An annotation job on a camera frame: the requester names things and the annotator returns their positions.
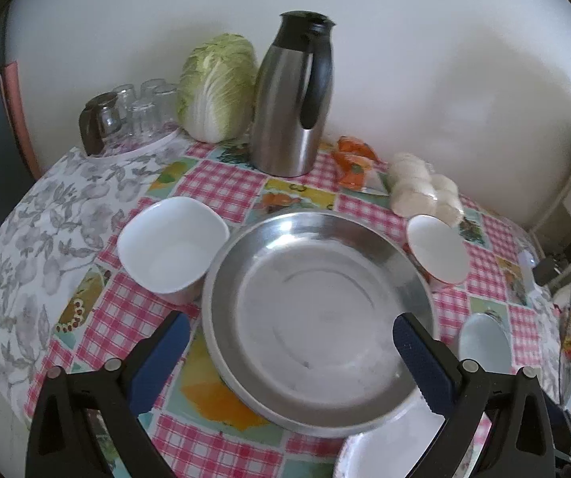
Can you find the red-rimmed small white bowl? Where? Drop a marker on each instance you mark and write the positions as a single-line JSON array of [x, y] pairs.
[[437, 249]]

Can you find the bag of white buns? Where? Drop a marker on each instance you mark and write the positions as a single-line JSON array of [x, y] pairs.
[[415, 184]]

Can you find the floral printed white plate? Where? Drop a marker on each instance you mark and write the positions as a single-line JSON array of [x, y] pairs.
[[390, 448]]

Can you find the clear drinking glass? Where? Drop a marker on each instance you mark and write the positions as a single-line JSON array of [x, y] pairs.
[[123, 99], [143, 119], [152, 88], [166, 102]]

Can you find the white floral tray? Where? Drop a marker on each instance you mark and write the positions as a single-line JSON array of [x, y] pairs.
[[136, 148]]

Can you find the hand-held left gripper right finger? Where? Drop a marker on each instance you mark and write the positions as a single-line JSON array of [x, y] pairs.
[[422, 358]]

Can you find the grey floral tablecloth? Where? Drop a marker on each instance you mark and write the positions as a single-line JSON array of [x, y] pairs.
[[41, 239]]

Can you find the napa cabbage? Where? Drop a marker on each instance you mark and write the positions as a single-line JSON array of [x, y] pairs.
[[215, 89]]

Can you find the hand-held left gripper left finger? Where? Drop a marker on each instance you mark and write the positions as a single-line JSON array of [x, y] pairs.
[[161, 358]]

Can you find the pink door frame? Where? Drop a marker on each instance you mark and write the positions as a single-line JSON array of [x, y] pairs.
[[16, 109]]

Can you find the large stainless steel plate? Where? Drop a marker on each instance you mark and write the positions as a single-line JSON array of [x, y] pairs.
[[315, 308]]

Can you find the pink checked printed tablecloth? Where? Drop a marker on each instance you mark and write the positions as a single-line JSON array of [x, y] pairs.
[[225, 184]]

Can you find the small plain white bowl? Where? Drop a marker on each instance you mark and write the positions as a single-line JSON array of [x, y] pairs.
[[484, 346]]

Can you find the white square bowl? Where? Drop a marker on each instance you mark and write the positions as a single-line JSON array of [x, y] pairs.
[[166, 259]]

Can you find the stainless steel thermos jug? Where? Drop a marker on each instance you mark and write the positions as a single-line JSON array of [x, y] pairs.
[[285, 109]]

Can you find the orange snack packet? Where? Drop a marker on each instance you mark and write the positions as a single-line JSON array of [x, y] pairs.
[[352, 159]]

